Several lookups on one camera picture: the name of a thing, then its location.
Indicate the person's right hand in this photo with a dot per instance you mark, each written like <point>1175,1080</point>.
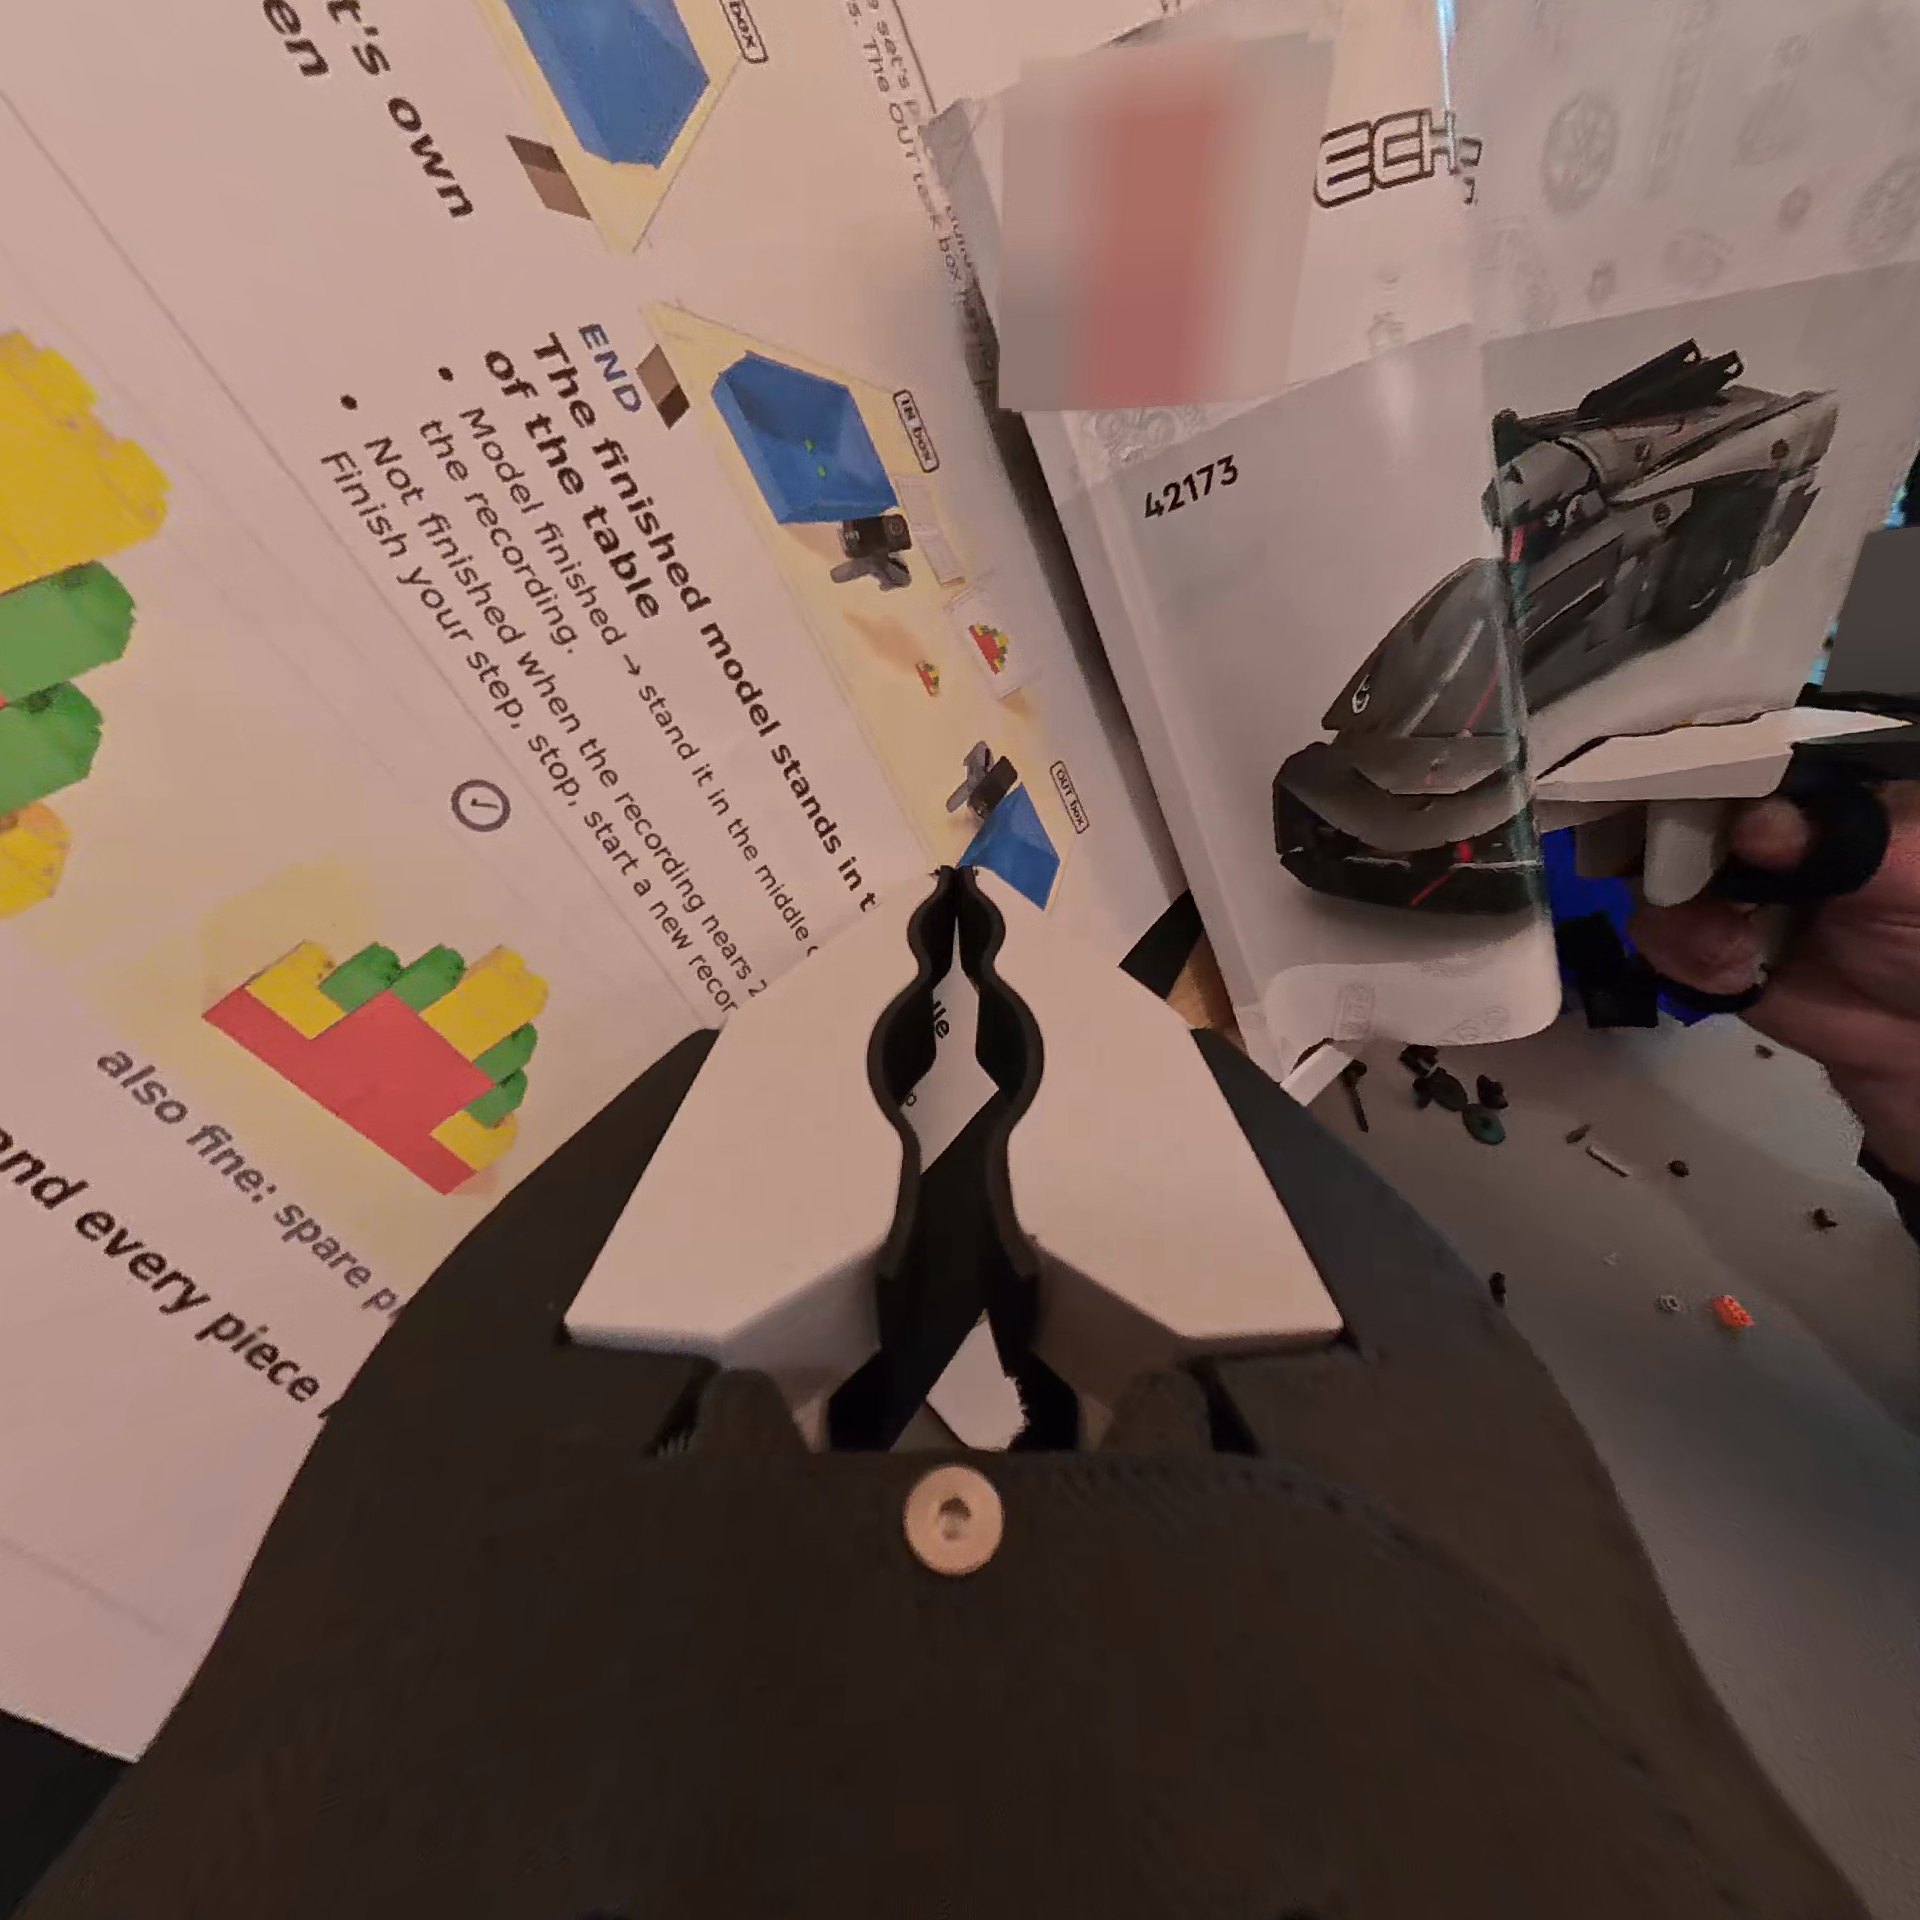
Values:
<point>1862,1019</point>

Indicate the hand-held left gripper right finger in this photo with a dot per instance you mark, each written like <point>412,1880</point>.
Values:
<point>1172,1201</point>

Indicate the scattered small lego pieces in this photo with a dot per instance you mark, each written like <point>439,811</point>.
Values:
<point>1434,1080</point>

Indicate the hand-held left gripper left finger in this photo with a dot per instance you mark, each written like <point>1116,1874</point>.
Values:
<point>750,1201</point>

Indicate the printed task instruction sheet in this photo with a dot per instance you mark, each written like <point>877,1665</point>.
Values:
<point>224,675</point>

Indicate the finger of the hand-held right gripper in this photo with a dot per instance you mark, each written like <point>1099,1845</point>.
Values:
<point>1771,724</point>
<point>1680,778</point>

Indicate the lego instruction booklet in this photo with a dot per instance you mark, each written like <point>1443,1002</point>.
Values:
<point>1276,598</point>

